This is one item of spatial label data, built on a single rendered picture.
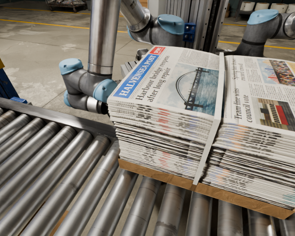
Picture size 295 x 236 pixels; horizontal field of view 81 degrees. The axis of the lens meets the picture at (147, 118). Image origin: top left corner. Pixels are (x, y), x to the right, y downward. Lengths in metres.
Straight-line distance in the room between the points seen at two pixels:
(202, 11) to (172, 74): 0.64
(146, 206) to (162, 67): 0.31
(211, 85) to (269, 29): 0.78
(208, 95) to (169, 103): 0.08
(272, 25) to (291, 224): 0.87
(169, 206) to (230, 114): 0.25
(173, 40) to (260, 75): 0.46
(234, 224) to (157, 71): 0.36
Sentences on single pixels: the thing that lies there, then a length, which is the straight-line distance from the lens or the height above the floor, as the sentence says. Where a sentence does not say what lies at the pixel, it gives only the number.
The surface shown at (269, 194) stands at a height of 0.88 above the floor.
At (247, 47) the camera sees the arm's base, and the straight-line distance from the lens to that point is 1.12.
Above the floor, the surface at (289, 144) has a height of 1.02.
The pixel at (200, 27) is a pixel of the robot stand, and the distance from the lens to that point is 1.00.
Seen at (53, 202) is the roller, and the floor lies 0.80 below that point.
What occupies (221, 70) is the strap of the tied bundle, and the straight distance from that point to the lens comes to 0.39.
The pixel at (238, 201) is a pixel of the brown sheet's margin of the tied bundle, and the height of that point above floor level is 0.83.
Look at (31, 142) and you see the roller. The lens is 0.64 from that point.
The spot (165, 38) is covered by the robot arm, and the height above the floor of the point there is 0.98.
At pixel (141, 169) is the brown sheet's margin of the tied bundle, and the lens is 0.43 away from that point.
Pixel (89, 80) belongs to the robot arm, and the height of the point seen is 0.95.
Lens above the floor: 1.20
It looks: 41 degrees down
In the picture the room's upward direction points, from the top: straight up
